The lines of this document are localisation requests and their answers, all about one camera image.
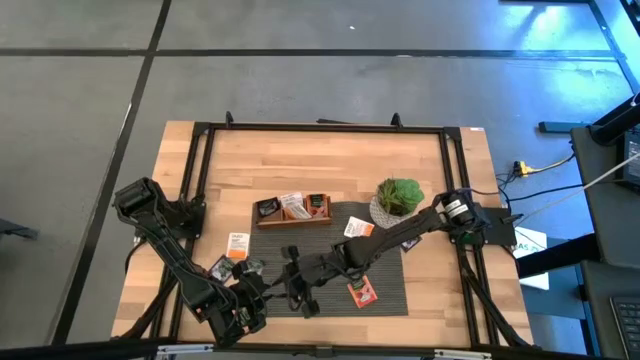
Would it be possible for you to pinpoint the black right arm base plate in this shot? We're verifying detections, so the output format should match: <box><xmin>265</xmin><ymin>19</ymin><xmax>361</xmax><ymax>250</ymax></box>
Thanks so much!
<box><xmin>446</xmin><ymin>204</ymin><xmax>518</xmax><ymax>247</ymax></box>

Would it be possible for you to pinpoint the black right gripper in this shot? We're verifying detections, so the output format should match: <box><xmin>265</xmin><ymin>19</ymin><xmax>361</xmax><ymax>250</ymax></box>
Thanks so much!
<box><xmin>259</xmin><ymin>244</ymin><xmax>334</xmax><ymax>320</ymax></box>

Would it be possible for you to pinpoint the black keyboard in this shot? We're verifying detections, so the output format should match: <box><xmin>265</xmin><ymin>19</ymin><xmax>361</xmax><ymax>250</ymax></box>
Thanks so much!
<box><xmin>608</xmin><ymin>295</ymin><xmax>640</xmax><ymax>346</ymax></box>

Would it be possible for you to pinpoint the succulent in white patterned pot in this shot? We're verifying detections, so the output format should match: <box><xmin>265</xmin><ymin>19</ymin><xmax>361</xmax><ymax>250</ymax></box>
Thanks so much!
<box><xmin>368</xmin><ymin>177</ymin><xmax>426</xmax><ymax>230</ymax></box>

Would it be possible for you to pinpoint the dark grey desk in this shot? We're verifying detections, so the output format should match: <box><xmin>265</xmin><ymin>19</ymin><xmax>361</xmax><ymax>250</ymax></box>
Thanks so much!
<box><xmin>569</xmin><ymin>124</ymin><xmax>640</xmax><ymax>271</ymax></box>
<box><xmin>579</xmin><ymin>259</ymin><xmax>640</xmax><ymax>360</ymax></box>

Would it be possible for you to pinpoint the dark flat floor object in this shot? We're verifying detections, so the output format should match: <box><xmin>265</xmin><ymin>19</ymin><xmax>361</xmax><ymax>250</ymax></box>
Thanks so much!
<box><xmin>0</xmin><ymin>218</ymin><xmax>39</xmax><ymax>240</ymax></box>

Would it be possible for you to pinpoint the black crossbar with silver brackets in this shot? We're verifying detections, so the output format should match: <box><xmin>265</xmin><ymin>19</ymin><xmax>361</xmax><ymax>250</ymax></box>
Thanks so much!
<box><xmin>0</xmin><ymin>335</ymin><xmax>640</xmax><ymax>360</ymax></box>

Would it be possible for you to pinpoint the black floor cable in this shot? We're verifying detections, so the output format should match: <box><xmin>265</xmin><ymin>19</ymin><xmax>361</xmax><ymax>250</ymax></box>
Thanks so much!
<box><xmin>497</xmin><ymin>183</ymin><xmax>586</xmax><ymax>204</ymax></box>

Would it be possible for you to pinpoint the black beam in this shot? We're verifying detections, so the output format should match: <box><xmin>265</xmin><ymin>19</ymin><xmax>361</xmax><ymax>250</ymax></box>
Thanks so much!
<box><xmin>516</xmin><ymin>233</ymin><xmax>601</xmax><ymax>279</ymax></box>

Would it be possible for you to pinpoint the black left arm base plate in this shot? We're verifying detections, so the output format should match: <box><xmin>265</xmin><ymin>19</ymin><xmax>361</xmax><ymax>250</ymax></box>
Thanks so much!
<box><xmin>149</xmin><ymin>197</ymin><xmax>207</xmax><ymax>240</ymax></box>

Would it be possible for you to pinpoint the red orange tea packet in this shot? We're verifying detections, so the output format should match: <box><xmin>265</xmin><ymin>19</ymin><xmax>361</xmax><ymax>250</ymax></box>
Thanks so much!
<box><xmin>305</xmin><ymin>194</ymin><xmax>329</xmax><ymax>217</ymax></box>
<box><xmin>347</xmin><ymin>275</ymin><xmax>379</xmax><ymax>310</ymax></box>

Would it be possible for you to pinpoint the black post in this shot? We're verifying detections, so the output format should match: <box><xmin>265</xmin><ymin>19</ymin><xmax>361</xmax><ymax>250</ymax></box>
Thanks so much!
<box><xmin>589</xmin><ymin>92</ymin><xmax>640</xmax><ymax>146</ymax></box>

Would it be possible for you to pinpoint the yellowish cord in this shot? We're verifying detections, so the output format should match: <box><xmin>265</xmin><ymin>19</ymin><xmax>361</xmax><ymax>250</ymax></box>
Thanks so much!
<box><xmin>514</xmin><ymin>152</ymin><xmax>640</xmax><ymax>224</ymax></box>

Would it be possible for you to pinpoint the white paper sign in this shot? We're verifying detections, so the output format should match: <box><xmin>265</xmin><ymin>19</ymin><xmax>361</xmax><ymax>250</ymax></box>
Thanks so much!
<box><xmin>512</xmin><ymin>225</ymin><xmax>550</xmax><ymax>291</ymax></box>

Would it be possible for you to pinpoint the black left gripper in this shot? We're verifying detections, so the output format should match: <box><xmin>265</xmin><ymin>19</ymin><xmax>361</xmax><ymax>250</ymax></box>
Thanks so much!
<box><xmin>199</xmin><ymin>260</ymin><xmax>269</xmax><ymax>346</ymax></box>

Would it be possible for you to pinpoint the wooden tea tray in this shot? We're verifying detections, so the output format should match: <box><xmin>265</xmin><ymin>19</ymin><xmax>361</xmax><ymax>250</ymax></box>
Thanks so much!
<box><xmin>253</xmin><ymin>193</ymin><xmax>334</xmax><ymax>230</ymax></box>

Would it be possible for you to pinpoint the grey woven placemat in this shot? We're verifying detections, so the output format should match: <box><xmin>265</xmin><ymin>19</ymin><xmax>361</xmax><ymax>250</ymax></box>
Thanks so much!
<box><xmin>248</xmin><ymin>201</ymin><xmax>409</xmax><ymax>318</ymax></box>

